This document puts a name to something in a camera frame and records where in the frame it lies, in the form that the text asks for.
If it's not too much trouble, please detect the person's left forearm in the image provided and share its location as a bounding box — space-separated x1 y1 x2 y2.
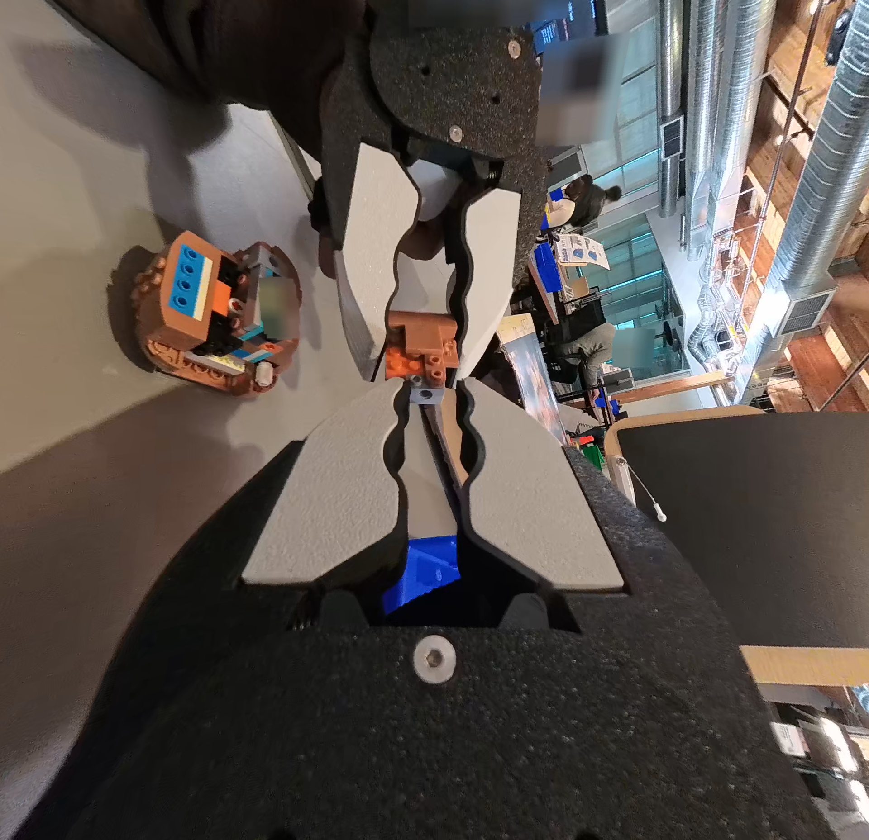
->
28 0 378 156

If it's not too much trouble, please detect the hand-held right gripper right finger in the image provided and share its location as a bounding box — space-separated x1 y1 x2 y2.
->
459 376 628 621

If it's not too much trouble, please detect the blue plastic bin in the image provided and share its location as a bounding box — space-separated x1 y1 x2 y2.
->
381 535 465 617

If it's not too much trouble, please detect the small blue bin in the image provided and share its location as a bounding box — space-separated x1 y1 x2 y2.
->
530 250 566 293

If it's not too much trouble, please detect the printed paper sheet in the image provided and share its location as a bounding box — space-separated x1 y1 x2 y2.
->
554 234 611 272

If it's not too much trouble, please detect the brown brick assembly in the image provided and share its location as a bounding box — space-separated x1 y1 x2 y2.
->
385 311 463 407

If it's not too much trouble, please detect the wood-framed black screen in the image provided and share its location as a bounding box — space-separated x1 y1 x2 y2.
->
605 406 869 688

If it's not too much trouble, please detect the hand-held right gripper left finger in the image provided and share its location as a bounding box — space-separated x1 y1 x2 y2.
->
242 379 411 621

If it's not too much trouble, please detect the silver ceiling duct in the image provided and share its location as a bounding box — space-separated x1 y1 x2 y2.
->
659 0 869 380

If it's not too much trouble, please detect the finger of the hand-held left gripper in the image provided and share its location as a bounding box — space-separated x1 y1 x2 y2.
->
333 142 425 382
446 182 526 380

